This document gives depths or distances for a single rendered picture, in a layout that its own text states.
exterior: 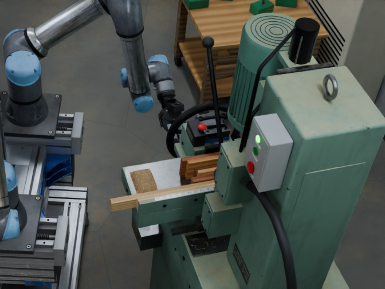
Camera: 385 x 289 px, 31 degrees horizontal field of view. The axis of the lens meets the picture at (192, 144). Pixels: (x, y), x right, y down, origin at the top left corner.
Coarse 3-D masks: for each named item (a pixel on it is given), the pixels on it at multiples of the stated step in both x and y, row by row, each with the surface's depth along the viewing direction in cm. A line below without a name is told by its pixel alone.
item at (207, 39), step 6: (204, 42) 190; (210, 42) 190; (210, 48) 191; (210, 54) 191; (210, 60) 191; (210, 66) 191; (210, 72) 192; (210, 78) 192; (216, 90) 192; (216, 96) 192; (216, 102) 192; (216, 108) 192; (216, 114) 193; (216, 120) 193; (222, 138) 194
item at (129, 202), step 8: (192, 184) 217; (200, 184) 217; (152, 192) 213; (160, 192) 213; (112, 200) 209; (120, 200) 209; (128, 200) 209; (112, 208) 210; (120, 208) 211; (128, 208) 212
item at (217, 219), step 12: (216, 192) 196; (204, 204) 197; (216, 204) 193; (240, 204) 194; (204, 216) 199; (216, 216) 193; (228, 216) 195; (240, 216) 197; (204, 228) 201; (216, 228) 197; (228, 228) 199
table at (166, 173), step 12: (180, 144) 238; (180, 156) 235; (132, 168) 224; (144, 168) 225; (156, 168) 225; (168, 168) 226; (156, 180) 222; (168, 180) 222; (180, 180) 223; (132, 192) 217; (144, 216) 212; (156, 216) 213; (168, 216) 215; (180, 216) 217; (192, 216) 219
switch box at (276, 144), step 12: (264, 120) 160; (276, 120) 160; (252, 132) 162; (264, 132) 157; (276, 132) 157; (252, 144) 164; (264, 144) 157; (276, 144) 155; (288, 144) 156; (252, 156) 165; (264, 156) 158; (276, 156) 157; (288, 156) 159; (264, 168) 160; (276, 168) 161; (252, 180) 167; (264, 180) 162; (276, 180) 164
